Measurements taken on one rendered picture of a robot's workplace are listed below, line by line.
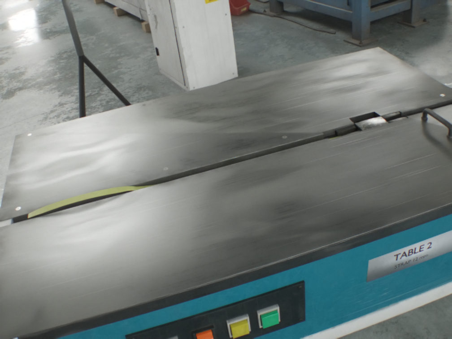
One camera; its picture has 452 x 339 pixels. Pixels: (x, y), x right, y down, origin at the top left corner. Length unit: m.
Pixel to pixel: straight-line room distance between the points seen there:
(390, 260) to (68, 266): 0.46
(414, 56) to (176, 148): 2.46
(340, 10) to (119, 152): 2.75
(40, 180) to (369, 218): 0.57
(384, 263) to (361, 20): 2.71
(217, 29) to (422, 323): 1.97
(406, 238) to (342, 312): 0.15
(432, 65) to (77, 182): 2.52
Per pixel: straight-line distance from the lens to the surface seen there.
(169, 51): 2.88
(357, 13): 3.31
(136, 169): 0.81
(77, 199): 0.77
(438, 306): 1.53
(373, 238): 0.65
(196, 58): 2.75
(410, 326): 1.47
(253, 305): 0.64
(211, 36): 2.76
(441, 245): 0.76
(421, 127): 0.87
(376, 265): 0.70
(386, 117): 0.90
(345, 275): 0.68
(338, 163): 0.76
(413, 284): 0.80
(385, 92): 0.99
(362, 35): 3.35
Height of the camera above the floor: 1.17
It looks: 34 degrees down
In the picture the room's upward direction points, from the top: 9 degrees counter-clockwise
